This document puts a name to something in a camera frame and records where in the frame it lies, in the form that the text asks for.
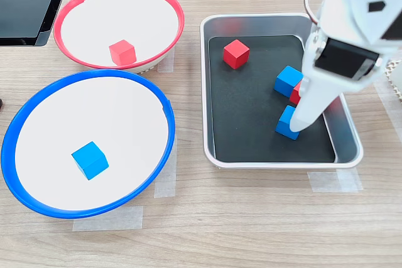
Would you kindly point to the red cube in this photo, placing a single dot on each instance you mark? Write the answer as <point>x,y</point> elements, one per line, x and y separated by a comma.
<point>236,54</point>
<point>122,52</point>
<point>296,93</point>

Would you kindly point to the blue cube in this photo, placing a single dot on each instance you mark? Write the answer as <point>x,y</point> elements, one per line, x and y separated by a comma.
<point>286,81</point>
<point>284,125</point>
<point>90,161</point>

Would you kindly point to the white plate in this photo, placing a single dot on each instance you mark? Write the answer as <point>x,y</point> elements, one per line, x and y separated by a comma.
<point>119,17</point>
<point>47,142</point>

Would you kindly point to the pale perforated plate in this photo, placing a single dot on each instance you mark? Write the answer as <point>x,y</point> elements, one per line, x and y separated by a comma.
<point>392,70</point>

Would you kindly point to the steel tray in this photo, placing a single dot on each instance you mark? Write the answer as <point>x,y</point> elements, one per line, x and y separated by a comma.
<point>344,142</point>

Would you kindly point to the black mat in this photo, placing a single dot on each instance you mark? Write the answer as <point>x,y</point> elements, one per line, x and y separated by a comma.
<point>251,123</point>

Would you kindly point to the translucent tape strip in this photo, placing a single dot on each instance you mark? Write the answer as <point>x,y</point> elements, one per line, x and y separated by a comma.
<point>166,174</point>
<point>333,180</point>
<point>108,219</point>
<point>166,64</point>

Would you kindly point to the white plate, blue rim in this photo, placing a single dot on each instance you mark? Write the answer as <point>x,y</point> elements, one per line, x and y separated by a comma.
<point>47,142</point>

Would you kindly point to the black flat device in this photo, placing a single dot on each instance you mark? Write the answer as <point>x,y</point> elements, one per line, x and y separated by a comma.
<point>25,7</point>

